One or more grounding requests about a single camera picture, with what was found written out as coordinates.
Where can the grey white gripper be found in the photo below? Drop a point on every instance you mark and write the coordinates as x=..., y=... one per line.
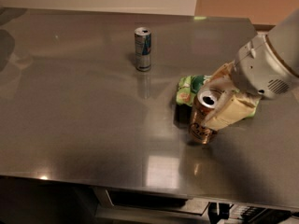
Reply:
x=257, y=68

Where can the orange soda can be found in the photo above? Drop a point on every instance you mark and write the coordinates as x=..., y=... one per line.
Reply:
x=203, y=103

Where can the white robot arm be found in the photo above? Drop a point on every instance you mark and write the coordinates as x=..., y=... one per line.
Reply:
x=287, y=30

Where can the green rice chip bag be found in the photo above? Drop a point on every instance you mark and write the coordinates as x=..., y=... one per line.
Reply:
x=188, y=88

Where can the silver blue energy drink can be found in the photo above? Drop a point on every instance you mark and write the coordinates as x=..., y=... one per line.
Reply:
x=143, y=49

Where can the dark drawer under table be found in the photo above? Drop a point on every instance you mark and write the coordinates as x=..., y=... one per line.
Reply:
x=150, y=207

